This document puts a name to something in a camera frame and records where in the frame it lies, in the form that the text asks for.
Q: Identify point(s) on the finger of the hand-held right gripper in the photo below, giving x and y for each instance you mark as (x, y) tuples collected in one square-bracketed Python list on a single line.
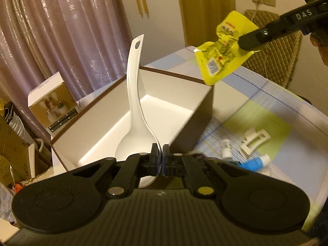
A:
[(258, 37)]

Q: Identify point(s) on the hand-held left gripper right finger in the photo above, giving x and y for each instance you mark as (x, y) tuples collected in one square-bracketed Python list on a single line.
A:
[(166, 160)]

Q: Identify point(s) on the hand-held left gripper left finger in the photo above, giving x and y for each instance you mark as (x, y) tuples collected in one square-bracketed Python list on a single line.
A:
[(155, 160)]

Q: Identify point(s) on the yellow snack packet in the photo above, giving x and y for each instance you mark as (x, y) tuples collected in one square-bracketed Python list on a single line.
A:
[(220, 56)]

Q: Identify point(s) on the brown box with white inside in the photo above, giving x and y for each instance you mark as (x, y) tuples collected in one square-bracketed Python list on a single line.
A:
[(164, 100)]

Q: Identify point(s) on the white plastic rice spoon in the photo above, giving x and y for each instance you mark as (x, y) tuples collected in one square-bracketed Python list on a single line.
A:
[(134, 94)]

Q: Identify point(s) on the person's right hand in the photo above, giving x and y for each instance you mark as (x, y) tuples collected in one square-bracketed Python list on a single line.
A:
[(322, 47)]

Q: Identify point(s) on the wicker chair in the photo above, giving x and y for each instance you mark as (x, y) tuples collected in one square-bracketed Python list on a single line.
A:
[(279, 56)]

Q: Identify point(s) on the wooden door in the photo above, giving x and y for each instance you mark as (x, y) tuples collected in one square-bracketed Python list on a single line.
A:
[(205, 10)]

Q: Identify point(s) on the small white bottle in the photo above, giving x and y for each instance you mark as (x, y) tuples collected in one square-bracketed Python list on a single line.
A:
[(226, 150)]

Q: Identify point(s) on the checkered tablecloth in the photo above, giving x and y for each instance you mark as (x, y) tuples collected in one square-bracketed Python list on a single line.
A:
[(276, 112)]

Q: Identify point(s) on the blue tube with white cap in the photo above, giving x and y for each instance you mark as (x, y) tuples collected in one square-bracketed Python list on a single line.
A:
[(252, 163)]

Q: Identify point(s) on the white hair clip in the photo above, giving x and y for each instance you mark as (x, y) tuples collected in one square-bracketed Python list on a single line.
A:
[(252, 141)]

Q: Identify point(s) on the gold and white product box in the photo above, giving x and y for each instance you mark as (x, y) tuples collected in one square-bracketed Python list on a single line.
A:
[(55, 107)]

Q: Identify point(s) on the cardboard box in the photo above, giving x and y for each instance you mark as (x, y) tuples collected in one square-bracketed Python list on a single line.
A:
[(12, 156)]

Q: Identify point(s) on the purple curtain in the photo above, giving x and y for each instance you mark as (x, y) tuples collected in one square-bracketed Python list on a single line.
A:
[(59, 30)]

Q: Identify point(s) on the wooden strips on wall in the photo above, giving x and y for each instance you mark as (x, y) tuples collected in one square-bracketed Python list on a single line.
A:
[(141, 1)]

